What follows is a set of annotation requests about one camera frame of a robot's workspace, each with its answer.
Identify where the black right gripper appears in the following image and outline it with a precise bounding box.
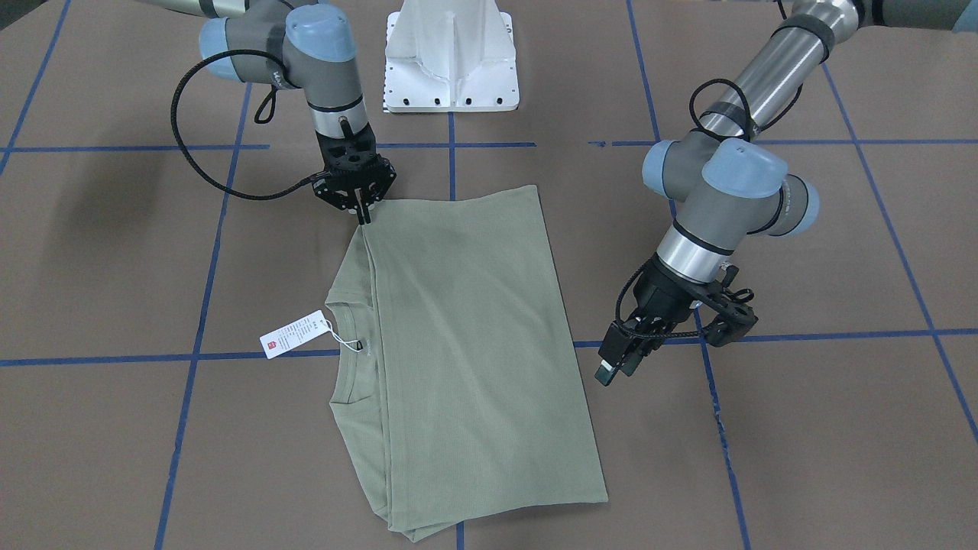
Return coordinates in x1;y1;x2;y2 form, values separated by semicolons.
312;123;396;225

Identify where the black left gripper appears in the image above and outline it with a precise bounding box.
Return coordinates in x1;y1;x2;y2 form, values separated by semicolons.
594;255;758;387

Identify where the olive green long-sleeve shirt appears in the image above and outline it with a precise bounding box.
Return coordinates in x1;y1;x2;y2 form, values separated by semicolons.
325;185;608;542

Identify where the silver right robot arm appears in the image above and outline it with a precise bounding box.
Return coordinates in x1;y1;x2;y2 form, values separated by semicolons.
158;1;396;224

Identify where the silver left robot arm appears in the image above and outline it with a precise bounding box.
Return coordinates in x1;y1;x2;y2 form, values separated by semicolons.
596;1;976;386

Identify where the white paper hang tag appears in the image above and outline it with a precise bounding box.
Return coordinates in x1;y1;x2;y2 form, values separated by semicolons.
260;310;332;359

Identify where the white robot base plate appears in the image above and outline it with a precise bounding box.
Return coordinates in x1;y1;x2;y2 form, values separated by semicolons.
382;1;520;114

